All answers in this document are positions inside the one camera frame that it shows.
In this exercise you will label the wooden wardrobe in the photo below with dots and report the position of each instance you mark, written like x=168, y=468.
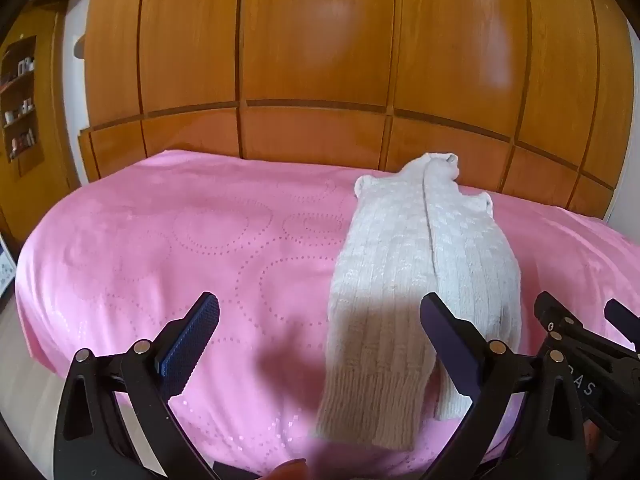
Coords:
x=325, y=60

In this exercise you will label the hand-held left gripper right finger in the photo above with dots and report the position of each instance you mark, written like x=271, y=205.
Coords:
x=450, y=345

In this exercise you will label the group of small bottles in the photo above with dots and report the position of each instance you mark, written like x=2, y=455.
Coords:
x=20, y=110

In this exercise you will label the wooden shelf unit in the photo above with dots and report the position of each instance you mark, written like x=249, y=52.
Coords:
x=22, y=110

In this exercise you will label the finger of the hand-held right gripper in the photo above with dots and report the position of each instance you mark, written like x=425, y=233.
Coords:
x=622, y=317
x=555, y=312

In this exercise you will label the pink blanket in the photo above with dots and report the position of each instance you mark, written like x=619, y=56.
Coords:
x=175, y=240

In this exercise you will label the person's right hand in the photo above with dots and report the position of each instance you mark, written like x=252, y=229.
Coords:
x=592, y=442

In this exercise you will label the person's left hand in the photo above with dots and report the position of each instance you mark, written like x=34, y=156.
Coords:
x=290, y=471

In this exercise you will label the white and blue box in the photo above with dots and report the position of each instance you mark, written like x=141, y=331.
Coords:
x=6, y=272

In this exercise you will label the white knit sweater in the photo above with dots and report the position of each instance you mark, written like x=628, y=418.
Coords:
x=425, y=260

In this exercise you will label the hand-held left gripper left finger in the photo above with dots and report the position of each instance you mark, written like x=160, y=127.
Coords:
x=192, y=340

